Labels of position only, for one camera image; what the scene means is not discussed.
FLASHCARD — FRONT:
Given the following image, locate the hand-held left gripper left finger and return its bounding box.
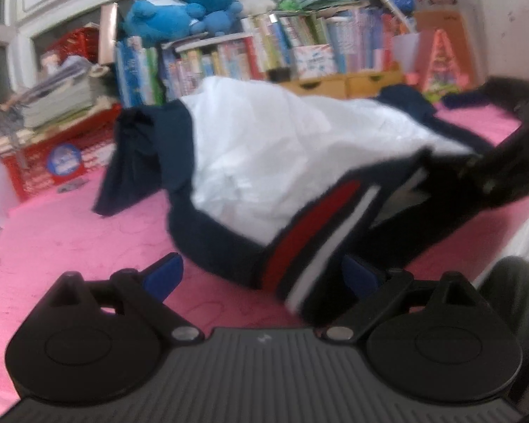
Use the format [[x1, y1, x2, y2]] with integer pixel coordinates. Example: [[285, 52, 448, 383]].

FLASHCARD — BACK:
[[48, 252, 205, 343]]

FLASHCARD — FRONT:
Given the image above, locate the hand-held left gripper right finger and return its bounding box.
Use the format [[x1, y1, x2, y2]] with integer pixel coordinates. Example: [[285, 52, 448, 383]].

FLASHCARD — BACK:
[[320, 256, 482, 343]]

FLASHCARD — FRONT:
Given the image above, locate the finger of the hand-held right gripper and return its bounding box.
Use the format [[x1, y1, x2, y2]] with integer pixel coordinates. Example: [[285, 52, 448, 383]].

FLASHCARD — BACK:
[[419, 149, 499, 199]]

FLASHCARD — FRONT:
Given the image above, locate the white and navy jacket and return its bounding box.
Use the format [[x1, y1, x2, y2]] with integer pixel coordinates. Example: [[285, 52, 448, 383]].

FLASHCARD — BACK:
[[92, 76, 525, 324]]

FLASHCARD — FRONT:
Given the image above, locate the orange toy package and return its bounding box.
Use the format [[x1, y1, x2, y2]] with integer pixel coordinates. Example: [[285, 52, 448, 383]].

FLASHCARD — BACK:
[[413, 0, 478, 94]]

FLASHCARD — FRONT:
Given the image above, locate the person's trouser leg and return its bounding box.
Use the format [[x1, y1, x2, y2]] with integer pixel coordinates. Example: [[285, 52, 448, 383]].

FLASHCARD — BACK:
[[480, 257, 529, 423]]

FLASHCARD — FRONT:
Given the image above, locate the red gift box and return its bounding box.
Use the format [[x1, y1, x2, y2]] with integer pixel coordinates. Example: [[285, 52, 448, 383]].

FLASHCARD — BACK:
[[0, 103, 125, 202]]

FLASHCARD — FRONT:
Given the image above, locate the wooden drawer box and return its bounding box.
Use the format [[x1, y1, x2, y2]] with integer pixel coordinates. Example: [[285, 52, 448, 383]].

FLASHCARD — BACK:
[[274, 68, 407, 98]]

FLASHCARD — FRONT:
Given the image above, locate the white printed box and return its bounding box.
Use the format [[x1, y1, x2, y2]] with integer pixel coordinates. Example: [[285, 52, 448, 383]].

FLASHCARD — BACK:
[[293, 44, 339, 75]]

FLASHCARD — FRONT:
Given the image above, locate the stack of papers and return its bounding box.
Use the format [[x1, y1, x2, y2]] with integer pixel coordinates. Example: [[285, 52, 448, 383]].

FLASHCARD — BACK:
[[0, 55, 112, 129]]

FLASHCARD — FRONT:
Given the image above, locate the row of books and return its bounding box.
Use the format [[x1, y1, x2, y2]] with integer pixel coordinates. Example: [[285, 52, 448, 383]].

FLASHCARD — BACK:
[[115, 5, 404, 107]]

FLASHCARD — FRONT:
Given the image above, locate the red basket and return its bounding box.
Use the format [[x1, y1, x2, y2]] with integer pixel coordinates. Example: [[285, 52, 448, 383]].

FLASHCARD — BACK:
[[46, 26, 102, 61]]

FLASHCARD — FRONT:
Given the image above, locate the tall beige box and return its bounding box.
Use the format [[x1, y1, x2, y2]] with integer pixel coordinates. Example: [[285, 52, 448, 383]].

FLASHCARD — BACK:
[[99, 3, 118, 65]]

